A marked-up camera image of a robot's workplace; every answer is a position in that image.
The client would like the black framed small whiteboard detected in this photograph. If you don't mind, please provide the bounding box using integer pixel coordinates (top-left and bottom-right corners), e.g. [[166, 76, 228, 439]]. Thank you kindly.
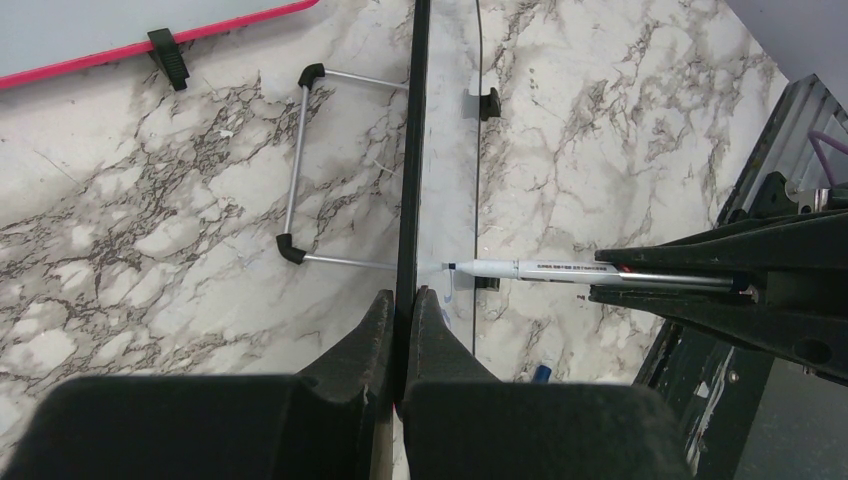
[[276, 1, 500, 404]]

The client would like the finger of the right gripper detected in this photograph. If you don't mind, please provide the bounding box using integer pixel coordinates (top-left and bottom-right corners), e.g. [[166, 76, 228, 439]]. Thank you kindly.
[[589, 286, 847, 385], [595, 211, 847, 272]]

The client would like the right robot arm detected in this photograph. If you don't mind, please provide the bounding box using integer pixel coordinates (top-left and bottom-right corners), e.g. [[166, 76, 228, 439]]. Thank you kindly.
[[589, 172, 847, 384]]

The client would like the blue marker cap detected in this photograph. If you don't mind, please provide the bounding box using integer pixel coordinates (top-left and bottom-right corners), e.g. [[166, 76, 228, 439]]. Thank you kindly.
[[531, 364, 552, 384]]

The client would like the aluminium table frame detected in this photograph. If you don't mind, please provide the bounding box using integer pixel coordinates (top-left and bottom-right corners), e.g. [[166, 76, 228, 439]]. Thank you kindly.
[[717, 75, 847, 225]]

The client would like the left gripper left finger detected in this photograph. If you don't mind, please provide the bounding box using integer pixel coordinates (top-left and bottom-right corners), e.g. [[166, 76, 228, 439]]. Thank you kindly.
[[4, 290, 394, 479]]

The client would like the whiteboard marker pen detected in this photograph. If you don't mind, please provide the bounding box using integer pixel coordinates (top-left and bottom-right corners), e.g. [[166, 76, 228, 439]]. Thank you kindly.
[[443, 259, 751, 293]]

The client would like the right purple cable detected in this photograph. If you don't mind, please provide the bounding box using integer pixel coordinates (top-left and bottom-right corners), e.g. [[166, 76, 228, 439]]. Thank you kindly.
[[808, 129, 848, 190]]

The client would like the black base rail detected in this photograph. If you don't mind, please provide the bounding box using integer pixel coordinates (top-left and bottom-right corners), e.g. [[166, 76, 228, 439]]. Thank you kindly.
[[634, 320, 774, 479]]

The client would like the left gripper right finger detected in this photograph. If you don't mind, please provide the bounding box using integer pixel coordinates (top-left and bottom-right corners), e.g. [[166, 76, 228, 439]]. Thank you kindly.
[[401, 287, 692, 479]]

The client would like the pink framed whiteboard with writing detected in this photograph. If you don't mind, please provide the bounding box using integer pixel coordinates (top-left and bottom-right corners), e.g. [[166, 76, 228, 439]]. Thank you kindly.
[[1, 0, 316, 89]]

